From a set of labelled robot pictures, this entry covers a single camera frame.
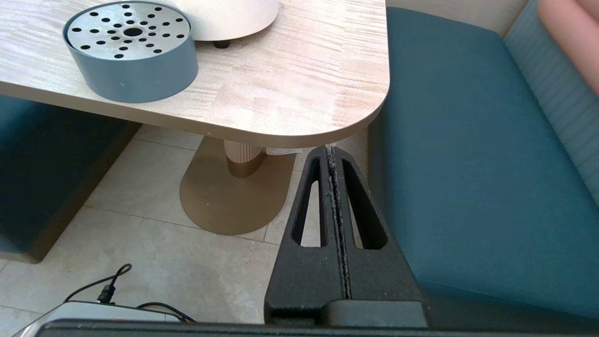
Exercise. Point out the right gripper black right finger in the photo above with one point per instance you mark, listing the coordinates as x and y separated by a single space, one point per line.
379 267

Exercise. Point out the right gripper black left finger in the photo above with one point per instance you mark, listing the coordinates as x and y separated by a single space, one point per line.
304 271

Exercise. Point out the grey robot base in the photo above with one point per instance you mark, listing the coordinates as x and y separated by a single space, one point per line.
93 312

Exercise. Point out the white paper scrap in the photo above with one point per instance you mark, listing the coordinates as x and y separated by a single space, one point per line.
283 150

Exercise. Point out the teal upholstered bench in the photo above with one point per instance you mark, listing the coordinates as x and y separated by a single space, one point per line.
477 164
42 178

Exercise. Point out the round perforated metal drip tray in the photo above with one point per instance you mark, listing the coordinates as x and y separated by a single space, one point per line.
135 70

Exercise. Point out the clear water dispenser white base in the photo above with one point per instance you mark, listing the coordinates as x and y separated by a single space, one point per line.
229 18

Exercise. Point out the table pedestal base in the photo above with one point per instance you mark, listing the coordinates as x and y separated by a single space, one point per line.
234 192

